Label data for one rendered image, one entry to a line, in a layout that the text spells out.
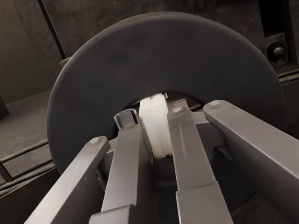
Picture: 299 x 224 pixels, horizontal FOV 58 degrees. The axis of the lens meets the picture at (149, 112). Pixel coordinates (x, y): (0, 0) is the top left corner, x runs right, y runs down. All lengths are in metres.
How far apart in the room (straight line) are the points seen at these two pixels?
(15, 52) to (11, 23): 0.66
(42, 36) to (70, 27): 2.60
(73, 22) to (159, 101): 0.55
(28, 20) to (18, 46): 4.09
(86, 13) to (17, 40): 6.73
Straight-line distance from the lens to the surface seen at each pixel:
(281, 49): 0.69
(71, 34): 0.69
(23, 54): 7.39
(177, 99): 0.17
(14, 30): 7.39
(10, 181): 0.81
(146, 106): 0.15
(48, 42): 3.27
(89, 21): 0.68
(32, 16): 3.31
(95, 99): 0.16
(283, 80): 0.58
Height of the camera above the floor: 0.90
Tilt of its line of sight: 19 degrees down
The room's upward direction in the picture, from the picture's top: 19 degrees counter-clockwise
